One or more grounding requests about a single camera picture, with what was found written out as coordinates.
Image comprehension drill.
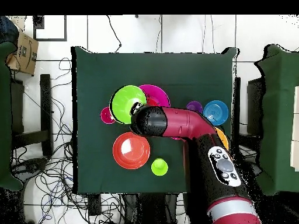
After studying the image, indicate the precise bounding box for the dark green tablecloth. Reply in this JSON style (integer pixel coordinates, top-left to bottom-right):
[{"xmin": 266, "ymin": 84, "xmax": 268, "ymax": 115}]
[{"xmin": 71, "ymin": 45, "xmax": 239, "ymax": 195}]

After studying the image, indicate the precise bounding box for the black power strip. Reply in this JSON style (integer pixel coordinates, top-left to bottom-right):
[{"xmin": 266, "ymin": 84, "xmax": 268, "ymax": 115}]
[{"xmin": 88, "ymin": 193, "xmax": 102, "ymax": 216}]

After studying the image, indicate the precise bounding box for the blue bowl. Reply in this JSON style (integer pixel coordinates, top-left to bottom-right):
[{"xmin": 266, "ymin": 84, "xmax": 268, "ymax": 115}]
[{"xmin": 202, "ymin": 100, "xmax": 230, "ymax": 127}]

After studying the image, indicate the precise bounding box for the green bowl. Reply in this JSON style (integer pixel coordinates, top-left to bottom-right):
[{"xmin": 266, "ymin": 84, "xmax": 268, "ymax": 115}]
[{"xmin": 109, "ymin": 85, "xmax": 148, "ymax": 125}]

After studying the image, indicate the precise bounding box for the black wooden frame stand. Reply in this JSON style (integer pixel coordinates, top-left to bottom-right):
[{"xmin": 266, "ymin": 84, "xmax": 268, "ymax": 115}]
[{"xmin": 10, "ymin": 73, "xmax": 53, "ymax": 156}]

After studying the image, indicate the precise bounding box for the large orange bowl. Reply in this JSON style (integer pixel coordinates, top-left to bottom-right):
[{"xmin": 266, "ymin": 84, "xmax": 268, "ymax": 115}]
[{"xmin": 213, "ymin": 126, "xmax": 230, "ymax": 151}]

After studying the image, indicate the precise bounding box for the black floor cable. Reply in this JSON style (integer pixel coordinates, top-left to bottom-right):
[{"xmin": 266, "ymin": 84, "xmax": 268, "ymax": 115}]
[{"xmin": 106, "ymin": 15, "xmax": 122, "ymax": 53}]

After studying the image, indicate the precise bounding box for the black pedestal leg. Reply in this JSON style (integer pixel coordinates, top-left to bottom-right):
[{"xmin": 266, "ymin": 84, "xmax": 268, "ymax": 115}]
[{"xmin": 10, "ymin": 157, "xmax": 48, "ymax": 179}]

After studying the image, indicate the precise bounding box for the cardboard box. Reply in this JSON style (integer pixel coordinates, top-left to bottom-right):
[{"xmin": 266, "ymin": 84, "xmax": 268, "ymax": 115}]
[{"xmin": 5, "ymin": 31, "xmax": 39, "ymax": 76}]

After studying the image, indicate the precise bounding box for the green cup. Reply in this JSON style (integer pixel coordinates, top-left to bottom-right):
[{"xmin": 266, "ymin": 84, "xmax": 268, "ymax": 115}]
[{"xmin": 151, "ymin": 157, "xmax": 169, "ymax": 176}]

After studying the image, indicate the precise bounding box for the dark blue bag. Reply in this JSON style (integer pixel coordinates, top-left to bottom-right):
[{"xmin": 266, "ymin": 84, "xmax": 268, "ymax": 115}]
[{"xmin": 0, "ymin": 15, "xmax": 20, "ymax": 45}]

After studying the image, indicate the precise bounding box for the green covered side table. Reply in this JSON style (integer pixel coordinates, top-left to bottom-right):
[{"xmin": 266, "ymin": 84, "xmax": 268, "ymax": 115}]
[
  {"xmin": 0, "ymin": 41, "xmax": 24, "ymax": 192},
  {"xmin": 253, "ymin": 44, "xmax": 299, "ymax": 196}
]

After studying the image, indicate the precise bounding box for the square black floor frame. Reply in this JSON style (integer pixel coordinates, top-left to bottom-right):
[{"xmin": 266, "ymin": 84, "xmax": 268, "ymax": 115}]
[{"xmin": 32, "ymin": 15, "xmax": 68, "ymax": 42}]

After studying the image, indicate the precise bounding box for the large pink bowl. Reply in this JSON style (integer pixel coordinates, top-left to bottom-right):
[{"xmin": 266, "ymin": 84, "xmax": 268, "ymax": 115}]
[{"xmin": 138, "ymin": 84, "xmax": 171, "ymax": 109}]

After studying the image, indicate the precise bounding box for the crimson cup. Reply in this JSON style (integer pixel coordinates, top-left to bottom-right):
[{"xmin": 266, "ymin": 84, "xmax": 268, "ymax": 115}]
[{"xmin": 100, "ymin": 106, "xmax": 117, "ymax": 125}]

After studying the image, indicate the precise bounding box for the purple cup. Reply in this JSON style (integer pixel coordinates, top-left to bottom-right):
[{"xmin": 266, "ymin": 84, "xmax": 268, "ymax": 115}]
[{"xmin": 186, "ymin": 100, "xmax": 203, "ymax": 114}]

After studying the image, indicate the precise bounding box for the wide red-orange bowl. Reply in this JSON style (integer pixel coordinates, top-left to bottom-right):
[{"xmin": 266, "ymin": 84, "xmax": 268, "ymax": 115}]
[{"xmin": 112, "ymin": 131, "xmax": 151, "ymax": 170}]

